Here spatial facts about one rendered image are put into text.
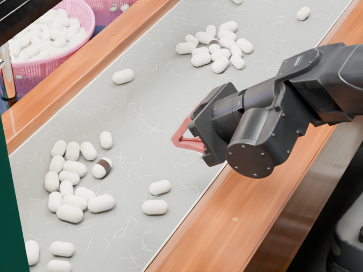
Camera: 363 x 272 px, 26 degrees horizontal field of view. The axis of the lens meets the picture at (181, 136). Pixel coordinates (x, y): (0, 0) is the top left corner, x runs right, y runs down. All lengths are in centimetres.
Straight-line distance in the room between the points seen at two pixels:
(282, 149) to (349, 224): 85
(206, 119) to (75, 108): 40
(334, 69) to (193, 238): 33
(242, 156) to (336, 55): 15
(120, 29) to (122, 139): 29
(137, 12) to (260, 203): 55
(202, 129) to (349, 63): 22
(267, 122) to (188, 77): 51
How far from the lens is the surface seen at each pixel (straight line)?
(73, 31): 151
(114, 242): 108
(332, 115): 88
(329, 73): 84
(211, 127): 97
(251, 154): 87
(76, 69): 136
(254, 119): 88
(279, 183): 113
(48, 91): 131
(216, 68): 137
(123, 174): 118
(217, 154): 96
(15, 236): 42
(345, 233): 167
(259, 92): 92
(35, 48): 147
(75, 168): 117
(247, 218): 108
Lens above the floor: 153
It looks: 39 degrees down
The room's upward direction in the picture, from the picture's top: straight up
